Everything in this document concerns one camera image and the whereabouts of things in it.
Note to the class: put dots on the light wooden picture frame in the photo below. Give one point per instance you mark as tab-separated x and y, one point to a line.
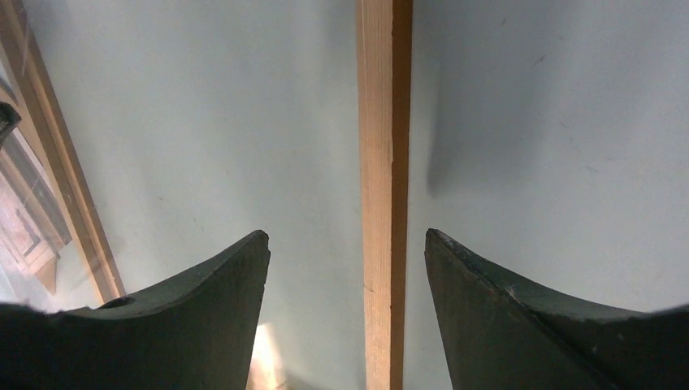
184	125

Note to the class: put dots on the photo print of window plant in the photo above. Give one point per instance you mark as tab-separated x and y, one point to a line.
33	229

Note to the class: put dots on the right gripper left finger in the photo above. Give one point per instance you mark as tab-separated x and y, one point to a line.
194	330

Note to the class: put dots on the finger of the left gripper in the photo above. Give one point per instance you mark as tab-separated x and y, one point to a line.
10	119

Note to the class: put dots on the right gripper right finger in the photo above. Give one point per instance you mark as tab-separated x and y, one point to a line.
501	330

